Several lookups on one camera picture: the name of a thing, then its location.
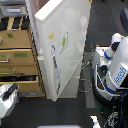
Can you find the white fridge door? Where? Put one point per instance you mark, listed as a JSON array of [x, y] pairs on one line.
[[61, 50]]

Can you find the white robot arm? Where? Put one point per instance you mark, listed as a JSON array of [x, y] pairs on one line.
[[8, 99]]

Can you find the white robot base front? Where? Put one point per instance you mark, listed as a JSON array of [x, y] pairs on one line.
[[94, 119]]

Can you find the green android sticker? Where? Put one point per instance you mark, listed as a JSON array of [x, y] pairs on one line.
[[63, 42]]

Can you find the wooden drawer cabinet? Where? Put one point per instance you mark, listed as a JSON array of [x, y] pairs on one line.
[[18, 57]]

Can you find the white blue Fetch robot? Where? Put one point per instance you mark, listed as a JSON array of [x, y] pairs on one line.
[[110, 70]]

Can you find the grey box on cabinet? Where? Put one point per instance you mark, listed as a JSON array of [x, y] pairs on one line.
[[13, 11]]

